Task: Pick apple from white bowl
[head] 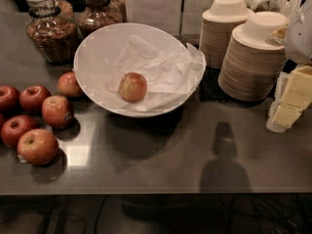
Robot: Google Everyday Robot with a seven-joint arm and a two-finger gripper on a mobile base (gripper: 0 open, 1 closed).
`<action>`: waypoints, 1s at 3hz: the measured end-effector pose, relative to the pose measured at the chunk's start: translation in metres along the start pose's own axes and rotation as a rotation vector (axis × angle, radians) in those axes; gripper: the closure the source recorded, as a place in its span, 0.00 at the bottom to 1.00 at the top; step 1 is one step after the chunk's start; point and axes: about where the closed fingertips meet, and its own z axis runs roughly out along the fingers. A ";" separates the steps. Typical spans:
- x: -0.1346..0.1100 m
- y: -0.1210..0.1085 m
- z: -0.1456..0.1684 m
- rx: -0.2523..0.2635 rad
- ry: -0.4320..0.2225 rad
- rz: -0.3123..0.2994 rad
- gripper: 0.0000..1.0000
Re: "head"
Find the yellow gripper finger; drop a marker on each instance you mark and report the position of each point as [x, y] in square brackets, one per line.
[277, 37]
[293, 94]

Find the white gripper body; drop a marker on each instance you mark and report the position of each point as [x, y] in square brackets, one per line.
[301, 38]

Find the red-yellow apple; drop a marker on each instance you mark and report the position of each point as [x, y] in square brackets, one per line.
[132, 87]

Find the large white bowl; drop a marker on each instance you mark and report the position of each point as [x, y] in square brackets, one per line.
[98, 52]

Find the apple beside bowl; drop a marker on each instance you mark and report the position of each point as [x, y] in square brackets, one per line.
[68, 85]

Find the apple with sticker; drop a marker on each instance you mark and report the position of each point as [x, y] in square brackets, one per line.
[37, 147]
[57, 112]

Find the red apple upper row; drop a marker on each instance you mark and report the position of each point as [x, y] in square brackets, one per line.
[31, 98]

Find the front apple with sticker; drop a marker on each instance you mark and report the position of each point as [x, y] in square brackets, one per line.
[37, 147]

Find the red apple far left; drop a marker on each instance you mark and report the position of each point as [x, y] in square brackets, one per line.
[9, 99]

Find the red apple lower left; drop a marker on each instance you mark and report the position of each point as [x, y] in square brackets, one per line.
[15, 128]

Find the front stack paper bowls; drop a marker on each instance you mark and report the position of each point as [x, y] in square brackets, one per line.
[251, 66]

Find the stack paper bowls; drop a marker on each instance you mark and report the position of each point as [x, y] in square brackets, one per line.
[216, 28]
[251, 66]

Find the bag of plastic cutlery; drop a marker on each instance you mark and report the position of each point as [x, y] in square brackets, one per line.
[276, 0]

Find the rear stack paper bowls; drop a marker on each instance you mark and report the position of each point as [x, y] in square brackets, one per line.
[216, 28]

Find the white napkin dispenser box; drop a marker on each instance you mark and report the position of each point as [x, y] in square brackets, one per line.
[178, 17]

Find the white crumpled paper liner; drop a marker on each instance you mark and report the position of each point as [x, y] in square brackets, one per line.
[170, 77]

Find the glass jar with granola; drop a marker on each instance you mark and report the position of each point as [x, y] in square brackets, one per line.
[51, 32]

